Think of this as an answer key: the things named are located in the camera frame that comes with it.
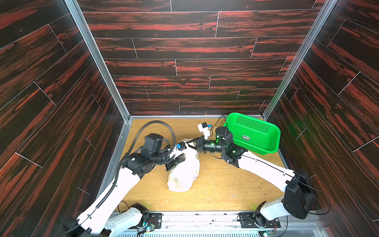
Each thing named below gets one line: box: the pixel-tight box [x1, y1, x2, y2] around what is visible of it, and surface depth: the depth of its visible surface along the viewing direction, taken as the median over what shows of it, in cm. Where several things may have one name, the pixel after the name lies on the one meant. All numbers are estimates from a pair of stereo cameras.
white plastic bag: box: [167, 143, 200, 193], surface depth 70 cm
